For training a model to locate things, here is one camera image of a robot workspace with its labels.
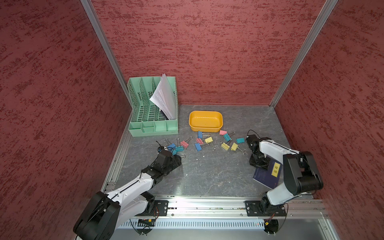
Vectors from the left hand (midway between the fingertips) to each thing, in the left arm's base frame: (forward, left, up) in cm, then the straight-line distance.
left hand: (177, 162), depth 88 cm
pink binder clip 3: (+23, -29, -1) cm, 38 cm away
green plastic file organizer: (+35, +26, -2) cm, 44 cm away
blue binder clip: (+13, +5, -2) cm, 14 cm away
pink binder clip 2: (+16, -13, -1) cm, 21 cm away
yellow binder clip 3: (+13, -37, -2) cm, 39 cm away
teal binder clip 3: (+16, -40, 0) cm, 43 cm away
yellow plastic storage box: (+34, -18, -2) cm, 38 cm away
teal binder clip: (+10, +1, -2) cm, 10 cm away
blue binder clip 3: (+11, -12, -1) cm, 17 cm away
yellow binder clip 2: (+12, -30, 0) cm, 32 cm away
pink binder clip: (+14, -4, -2) cm, 15 cm away
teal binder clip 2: (+19, -33, -1) cm, 38 cm away
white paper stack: (+35, +10, +20) cm, 41 cm away
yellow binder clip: (+17, -20, -2) cm, 26 cm away
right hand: (-3, -49, -1) cm, 49 cm away
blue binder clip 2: (+21, -14, 0) cm, 25 cm away
